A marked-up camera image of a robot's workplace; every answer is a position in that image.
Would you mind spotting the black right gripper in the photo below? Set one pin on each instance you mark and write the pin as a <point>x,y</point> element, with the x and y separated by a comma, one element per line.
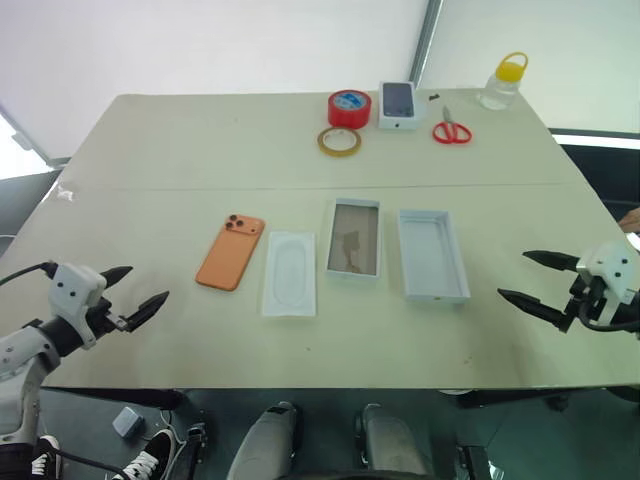
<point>582,302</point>

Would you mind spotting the grey window frame post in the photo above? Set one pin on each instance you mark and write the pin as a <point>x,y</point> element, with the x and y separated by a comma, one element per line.
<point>425,40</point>

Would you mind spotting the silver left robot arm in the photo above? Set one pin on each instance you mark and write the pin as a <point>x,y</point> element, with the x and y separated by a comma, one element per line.
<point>20,360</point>

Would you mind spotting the white phone box lid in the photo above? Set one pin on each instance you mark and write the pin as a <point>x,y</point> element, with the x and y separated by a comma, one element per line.
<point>352,240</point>

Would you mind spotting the black table frame bar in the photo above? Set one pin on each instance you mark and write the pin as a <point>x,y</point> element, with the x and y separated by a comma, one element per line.
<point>500,397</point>

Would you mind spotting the grey slanted frame bar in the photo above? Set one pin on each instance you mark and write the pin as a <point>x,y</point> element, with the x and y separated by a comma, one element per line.
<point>30,145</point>

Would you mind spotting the orange smartphone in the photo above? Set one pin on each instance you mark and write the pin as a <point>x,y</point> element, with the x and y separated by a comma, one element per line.
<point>227,257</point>

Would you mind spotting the white boxed phone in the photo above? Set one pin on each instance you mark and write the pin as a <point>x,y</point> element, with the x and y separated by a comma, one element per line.
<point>398,102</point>

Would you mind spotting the small grey metal block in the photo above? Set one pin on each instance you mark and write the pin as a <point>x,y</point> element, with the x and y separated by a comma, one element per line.
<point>127,422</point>

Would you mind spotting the clear jar with yellow lid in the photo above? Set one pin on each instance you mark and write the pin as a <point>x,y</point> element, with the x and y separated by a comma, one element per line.
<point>500,87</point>

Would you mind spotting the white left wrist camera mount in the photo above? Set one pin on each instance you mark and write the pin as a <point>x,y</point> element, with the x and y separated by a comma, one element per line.
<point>72,295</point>

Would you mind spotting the white plastic insert tray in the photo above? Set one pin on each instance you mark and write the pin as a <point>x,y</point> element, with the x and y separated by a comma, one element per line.
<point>290,275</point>

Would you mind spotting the white phone box base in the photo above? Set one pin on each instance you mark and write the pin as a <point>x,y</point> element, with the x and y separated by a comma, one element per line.
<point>432,255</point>

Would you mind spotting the black and white sneaker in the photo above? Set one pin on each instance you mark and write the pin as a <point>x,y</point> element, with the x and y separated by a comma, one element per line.
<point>46,457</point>
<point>150,457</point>

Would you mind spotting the red tape roll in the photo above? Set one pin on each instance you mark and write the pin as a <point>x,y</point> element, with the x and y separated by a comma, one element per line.
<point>348,112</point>

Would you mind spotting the clear yellowish tape roll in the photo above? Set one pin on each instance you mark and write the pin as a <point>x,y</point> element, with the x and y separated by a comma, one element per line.
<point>322,142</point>

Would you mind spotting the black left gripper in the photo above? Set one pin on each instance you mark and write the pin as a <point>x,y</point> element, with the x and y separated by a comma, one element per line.
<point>105,320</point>

